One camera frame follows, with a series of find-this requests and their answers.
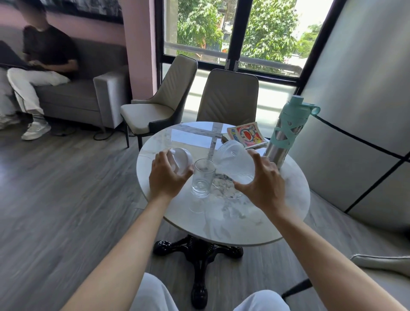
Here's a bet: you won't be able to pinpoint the grey sofa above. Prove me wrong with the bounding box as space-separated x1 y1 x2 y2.
0 25 130 132

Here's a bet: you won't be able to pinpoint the grey balcony railing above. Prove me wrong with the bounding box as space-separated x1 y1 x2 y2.
164 41 302 75

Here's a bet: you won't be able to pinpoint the person's right forearm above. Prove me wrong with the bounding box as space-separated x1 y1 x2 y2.
266 205 396 311

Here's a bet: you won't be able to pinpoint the clear drinking glass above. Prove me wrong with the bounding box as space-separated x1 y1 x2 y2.
191 158 216 197

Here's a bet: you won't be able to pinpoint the person's right hand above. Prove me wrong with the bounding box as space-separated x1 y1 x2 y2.
233 149 286 212

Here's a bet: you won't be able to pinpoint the black ornate table base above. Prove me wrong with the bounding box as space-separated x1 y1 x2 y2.
153 235 244 310

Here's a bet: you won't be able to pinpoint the beige chair with dark back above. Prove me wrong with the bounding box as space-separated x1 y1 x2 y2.
196 69 259 126
120 54 199 152

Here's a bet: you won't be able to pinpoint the person's left hand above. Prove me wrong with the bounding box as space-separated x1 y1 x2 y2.
149 150 195 202

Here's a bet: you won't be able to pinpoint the clear plastic container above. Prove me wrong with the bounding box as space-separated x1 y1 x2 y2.
213 140 257 186

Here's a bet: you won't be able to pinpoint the colourful comic book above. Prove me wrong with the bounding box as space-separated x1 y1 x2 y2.
227 122 268 150

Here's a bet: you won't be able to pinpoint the person's left forearm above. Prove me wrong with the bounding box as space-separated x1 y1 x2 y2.
60 192 174 311

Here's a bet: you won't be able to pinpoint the white round plastic lid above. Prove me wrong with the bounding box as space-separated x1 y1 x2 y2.
167 147 193 175

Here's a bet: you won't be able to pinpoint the dark laptop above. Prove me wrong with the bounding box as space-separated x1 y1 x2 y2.
0 40 34 70

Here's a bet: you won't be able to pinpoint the person's white trousers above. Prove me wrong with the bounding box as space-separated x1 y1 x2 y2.
129 272 284 311

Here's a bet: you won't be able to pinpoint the black window frame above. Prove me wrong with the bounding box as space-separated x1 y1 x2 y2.
155 0 348 95

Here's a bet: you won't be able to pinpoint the steel bottle with teal lid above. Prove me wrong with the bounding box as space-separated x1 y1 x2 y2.
263 95 321 170

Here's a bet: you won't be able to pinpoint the black floor cable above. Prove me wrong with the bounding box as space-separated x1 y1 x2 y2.
92 128 111 142

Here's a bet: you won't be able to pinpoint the black chair leg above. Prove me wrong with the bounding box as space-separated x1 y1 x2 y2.
281 278 313 299

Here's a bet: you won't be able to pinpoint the dark framed wall picture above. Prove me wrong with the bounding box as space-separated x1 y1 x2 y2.
45 0 124 25

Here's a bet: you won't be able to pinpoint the grey seat cushion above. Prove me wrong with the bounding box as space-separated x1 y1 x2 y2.
348 253 410 279

